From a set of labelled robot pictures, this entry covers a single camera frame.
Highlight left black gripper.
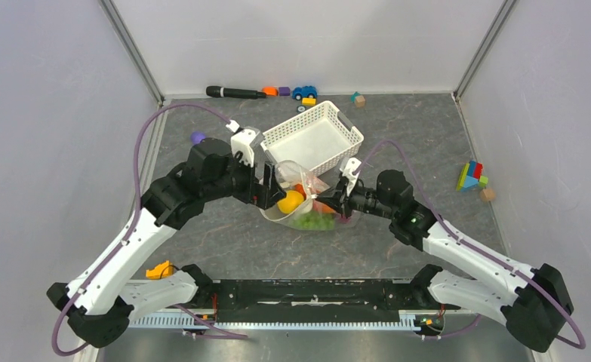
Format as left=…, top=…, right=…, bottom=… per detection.
left=204, top=147, right=287, bottom=209

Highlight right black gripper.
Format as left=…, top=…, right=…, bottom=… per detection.
left=315, top=179, right=396, bottom=220

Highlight yellow toy lemon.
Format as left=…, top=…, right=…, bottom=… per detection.
left=276, top=189, right=305, bottom=214

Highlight clear dotted zip bag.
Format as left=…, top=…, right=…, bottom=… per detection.
left=260, top=161, right=362, bottom=231

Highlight green toy grapes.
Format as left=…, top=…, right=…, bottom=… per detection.
left=292, top=211, right=335, bottom=231

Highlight white perforated plastic basket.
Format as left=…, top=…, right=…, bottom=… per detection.
left=260, top=100, right=364, bottom=176

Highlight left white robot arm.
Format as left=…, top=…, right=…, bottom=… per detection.
left=47, top=138, right=285, bottom=348

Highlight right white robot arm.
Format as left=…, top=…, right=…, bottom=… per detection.
left=316, top=170, right=574, bottom=353

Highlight yellow toy brick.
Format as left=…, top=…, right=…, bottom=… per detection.
left=301, top=98, right=317, bottom=106

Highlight teal and wood cubes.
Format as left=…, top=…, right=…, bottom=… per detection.
left=351, top=92, right=366, bottom=108

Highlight purple toy block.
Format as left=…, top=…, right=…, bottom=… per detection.
left=278, top=87, right=291, bottom=97

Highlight orange toy block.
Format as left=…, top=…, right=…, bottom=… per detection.
left=261, top=87, right=279, bottom=97

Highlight blue toy car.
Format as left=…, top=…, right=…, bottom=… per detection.
left=291, top=85, right=318, bottom=100

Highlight black microphone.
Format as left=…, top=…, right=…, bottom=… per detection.
left=205, top=85, right=267, bottom=100

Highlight orange yellow building block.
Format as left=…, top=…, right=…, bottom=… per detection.
left=145, top=260, right=176, bottom=280

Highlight colourful building block stack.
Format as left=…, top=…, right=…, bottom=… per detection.
left=456, top=160, right=488, bottom=192

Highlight wooden cube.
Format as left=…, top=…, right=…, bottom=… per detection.
left=479, top=187, right=496, bottom=202

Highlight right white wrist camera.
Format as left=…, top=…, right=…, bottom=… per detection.
left=340, top=157, right=362, bottom=193

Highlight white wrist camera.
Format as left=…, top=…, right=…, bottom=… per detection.
left=340, top=157, right=362, bottom=193
left=226, top=120, right=264, bottom=167

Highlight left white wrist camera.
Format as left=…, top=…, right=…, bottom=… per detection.
left=226, top=120, right=264, bottom=167

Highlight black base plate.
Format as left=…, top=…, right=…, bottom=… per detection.
left=187, top=279, right=442, bottom=322

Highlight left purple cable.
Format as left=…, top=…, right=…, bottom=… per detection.
left=51, top=103, right=248, bottom=357

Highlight purple cable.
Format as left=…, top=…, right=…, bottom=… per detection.
left=51, top=103, right=248, bottom=357
left=355, top=140, right=587, bottom=351

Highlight white cable duct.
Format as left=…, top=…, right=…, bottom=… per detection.
left=129, top=309, right=441, bottom=332

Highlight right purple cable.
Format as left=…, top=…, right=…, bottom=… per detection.
left=355, top=140, right=587, bottom=351

